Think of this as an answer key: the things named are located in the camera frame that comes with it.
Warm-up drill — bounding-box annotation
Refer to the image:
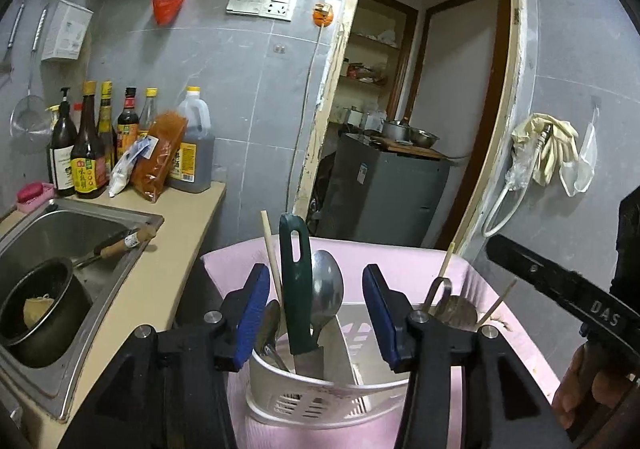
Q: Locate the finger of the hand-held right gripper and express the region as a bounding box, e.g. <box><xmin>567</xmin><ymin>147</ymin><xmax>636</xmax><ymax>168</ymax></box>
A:
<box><xmin>486</xmin><ymin>234</ymin><xmax>640</xmax><ymax>346</ymax></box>

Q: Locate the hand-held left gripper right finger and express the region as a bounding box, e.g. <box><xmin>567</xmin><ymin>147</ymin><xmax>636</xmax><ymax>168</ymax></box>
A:
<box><xmin>362</xmin><ymin>262</ymin><xmax>574</xmax><ymax>449</ymax></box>

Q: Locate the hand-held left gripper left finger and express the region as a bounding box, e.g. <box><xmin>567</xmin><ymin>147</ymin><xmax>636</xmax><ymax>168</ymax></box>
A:
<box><xmin>57</xmin><ymin>262</ymin><xmax>272</xmax><ymax>449</ymax></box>

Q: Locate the small metal spoon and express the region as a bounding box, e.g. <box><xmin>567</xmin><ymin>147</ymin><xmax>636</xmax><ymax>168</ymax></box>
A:
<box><xmin>253</xmin><ymin>298</ymin><xmax>292</xmax><ymax>373</ymax></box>

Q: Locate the green-handled kitchen knife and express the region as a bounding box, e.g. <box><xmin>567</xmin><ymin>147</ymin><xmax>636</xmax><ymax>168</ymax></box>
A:
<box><xmin>278</xmin><ymin>212</ymin><xmax>326</xmax><ymax>378</ymax></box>

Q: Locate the large metal spoon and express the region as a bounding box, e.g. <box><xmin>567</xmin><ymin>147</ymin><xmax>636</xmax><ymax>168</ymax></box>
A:
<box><xmin>309</xmin><ymin>249</ymin><xmax>345</xmax><ymax>343</ymax></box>

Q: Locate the white plastic utensil holder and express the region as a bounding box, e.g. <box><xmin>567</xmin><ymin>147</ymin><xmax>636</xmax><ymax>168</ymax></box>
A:
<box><xmin>247</xmin><ymin>301</ymin><xmax>417</xmax><ymax>428</ymax></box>

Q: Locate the person's right hand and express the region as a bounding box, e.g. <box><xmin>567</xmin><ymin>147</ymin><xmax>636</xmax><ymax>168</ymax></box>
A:
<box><xmin>551</xmin><ymin>342</ymin><xmax>619</xmax><ymax>431</ymax></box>

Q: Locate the pink tablecloth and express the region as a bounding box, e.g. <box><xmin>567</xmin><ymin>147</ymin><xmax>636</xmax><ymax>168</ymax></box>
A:
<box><xmin>200</xmin><ymin>235</ymin><xmax>564</xmax><ymax>449</ymax></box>

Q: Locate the grey cabinet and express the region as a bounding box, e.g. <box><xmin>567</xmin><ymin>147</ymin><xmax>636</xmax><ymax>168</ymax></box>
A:
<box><xmin>314</xmin><ymin>131</ymin><xmax>452</xmax><ymax>251</ymax></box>

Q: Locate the clear plastic bag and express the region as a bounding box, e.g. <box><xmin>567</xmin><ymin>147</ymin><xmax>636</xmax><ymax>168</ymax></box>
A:
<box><xmin>504</xmin><ymin>153</ymin><xmax>532</xmax><ymax>191</ymax></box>

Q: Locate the wooden board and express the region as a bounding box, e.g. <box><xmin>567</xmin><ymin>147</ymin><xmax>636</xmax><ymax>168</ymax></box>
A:
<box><xmin>369</xmin><ymin>138</ymin><xmax>452</xmax><ymax>162</ymax></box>

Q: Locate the large dark oil jug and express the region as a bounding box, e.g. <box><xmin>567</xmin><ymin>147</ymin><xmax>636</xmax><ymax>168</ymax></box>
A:
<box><xmin>167</xmin><ymin>86</ymin><xmax>216</xmax><ymax>194</ymax></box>

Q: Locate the metal pot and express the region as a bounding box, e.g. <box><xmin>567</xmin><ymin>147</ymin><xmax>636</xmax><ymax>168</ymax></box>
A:
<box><xmin>381</xmin><ymin>118</ymin><xmax>409</xmax><ymax>143</ymax></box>

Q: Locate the orange spice bag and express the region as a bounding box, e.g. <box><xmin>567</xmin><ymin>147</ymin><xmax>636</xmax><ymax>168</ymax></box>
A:
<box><xmin>130</xmin><ymin>111</ymin><xmax>189</xmax><ymax>204</ymax></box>

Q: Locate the white seasoning packet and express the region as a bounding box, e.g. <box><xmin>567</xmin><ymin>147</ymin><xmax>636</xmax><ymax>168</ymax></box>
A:
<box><xmin>108</xmin><ymin>136</ymin><xmax>159</xmax><ymax>198</ymax></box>

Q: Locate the dark cooking pot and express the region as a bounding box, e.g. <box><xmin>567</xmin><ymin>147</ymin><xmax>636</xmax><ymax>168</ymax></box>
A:
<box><xmin>0</xmin><ymin>256</ymin><xmax>94</xmax><ymax>371</ymax></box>

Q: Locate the stainless steel sink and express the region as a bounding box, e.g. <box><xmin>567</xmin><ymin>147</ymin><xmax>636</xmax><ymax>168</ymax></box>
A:
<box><xmin>0</xmin><ymin>198</ymin><xmax>165</xmax><ymax>423</ymax></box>

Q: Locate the clear glass bottle yellow cap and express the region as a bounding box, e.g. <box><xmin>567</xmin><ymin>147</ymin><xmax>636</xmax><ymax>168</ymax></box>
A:
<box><xmin>137</xmin><ymin>88</ymin><xmax>160</xmax><ymax>141</ymax></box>

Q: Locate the dark bottle red neck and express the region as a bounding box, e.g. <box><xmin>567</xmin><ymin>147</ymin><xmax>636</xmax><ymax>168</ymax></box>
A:
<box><xmin>116</xmin><ymin>86</ymin><xmax>141</xmax><ymax>161</ymax></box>

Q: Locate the tall bottle yellow label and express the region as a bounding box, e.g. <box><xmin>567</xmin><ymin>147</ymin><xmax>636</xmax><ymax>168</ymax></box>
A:
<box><xmin>96</xmin><ymin>81</ymin><xmax>117</xmax><ymax>176</ymax></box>

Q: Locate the pink soap box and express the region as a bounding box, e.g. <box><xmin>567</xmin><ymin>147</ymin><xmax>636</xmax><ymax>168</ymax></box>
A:
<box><xmin>16</xmin><ymin>181</ymin><xmax>55</xmax><ymax>213</ymax></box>

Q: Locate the wooden storage shelf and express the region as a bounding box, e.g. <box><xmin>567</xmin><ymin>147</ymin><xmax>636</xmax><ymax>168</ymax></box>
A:
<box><xmin>339</xmin><ymin>0</ymin><xmax>420</xmax><ymax>131</ymax></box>

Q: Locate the hanging mesh strainer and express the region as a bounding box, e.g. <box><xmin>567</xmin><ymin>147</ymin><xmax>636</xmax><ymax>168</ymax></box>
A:
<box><xmin>9</xmin><ymin>4</ymin><xmax>54</xmax><ymax>137</ymax></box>

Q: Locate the orange plug adaptor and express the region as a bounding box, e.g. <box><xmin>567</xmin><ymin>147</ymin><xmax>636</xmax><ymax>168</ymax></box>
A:
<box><xmin>312</xmin><ymin>2</ymin><xmax>335</xmax><ymax>28</ymax></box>

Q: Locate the metal loop-handled utensil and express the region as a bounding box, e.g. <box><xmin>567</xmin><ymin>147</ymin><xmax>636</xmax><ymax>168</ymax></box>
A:
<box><xmin>423</xmin><ymin>277</ymin><xmax>454</xmax><ymax>316</ymax></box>

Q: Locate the white hose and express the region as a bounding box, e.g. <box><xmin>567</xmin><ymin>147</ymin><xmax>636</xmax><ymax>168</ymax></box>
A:
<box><xmin>481</xmin><ymin>138</ymin><xmax>532</xmax><ymax>238</ymax></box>

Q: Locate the wooden door frame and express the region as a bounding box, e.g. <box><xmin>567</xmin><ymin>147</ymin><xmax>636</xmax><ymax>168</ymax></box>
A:
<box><xmin>292</xmin><ymin>0</ymin><xmax>527</xmax><ymax>256</ymax></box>

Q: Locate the white power cable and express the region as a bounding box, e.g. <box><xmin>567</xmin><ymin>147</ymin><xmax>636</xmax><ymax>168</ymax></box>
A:
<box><xmin>287</xmin><ymin>26</ymin><xmax>325</xmax><ymax>210</ymax></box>

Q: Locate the wall switch socket panel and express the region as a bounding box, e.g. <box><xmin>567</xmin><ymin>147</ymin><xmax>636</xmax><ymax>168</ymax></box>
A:
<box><xmin>225</xmin><ymin>0</ymin><xmax>300</xmax><ymax>23</ymax></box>

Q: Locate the white wall box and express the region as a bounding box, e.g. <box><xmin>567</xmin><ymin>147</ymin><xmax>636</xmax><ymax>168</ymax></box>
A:
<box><xmin>40</xmin><ymin>0</ymin><xmax>95</xmax><ymax>63</ymax></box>

